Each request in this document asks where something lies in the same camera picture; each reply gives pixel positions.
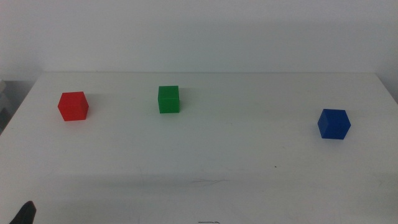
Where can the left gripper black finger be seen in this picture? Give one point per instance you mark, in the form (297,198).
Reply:
(25,215)

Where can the red cube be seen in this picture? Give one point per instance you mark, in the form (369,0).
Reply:
(73,106)

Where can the green cube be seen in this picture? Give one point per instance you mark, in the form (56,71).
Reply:
(168,100)

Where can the blue cube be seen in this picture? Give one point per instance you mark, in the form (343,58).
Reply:
(334,124)

